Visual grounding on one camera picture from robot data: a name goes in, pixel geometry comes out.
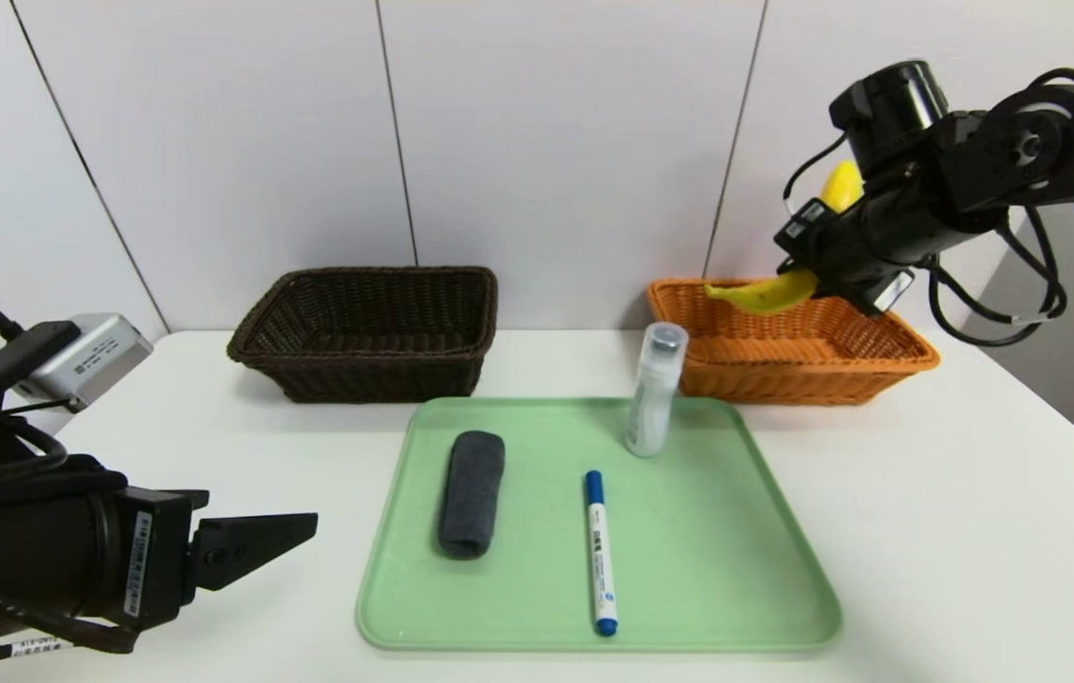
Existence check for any dark brown wicker basket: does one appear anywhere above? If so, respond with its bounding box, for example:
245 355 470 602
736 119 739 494
228 267 499 404

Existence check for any dark grey cloth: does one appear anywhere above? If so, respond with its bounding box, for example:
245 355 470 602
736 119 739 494
439 431 507 559

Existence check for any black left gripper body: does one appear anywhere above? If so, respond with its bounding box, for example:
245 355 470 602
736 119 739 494
0 485 211 656

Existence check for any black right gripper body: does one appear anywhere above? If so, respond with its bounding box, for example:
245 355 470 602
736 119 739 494
773 197 916 317

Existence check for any orange wicker basket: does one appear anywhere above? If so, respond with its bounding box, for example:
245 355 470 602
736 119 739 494
646 278 940 407

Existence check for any yellow banana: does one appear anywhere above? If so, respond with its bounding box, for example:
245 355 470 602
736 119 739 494
705 159 866 316

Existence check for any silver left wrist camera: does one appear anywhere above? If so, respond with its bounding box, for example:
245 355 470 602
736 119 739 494
13 313 155 412

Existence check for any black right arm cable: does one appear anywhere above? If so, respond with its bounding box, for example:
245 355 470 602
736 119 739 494
784 66 1074 347

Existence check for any blue and white marker pen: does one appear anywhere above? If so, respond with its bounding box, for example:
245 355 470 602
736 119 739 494
584 470 620 637

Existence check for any light green plastic tray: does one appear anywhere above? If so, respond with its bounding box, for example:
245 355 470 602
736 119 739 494
357 397 843 652

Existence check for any translucent white plastic bottle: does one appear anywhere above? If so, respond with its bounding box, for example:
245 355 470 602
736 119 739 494
625 323 690 459

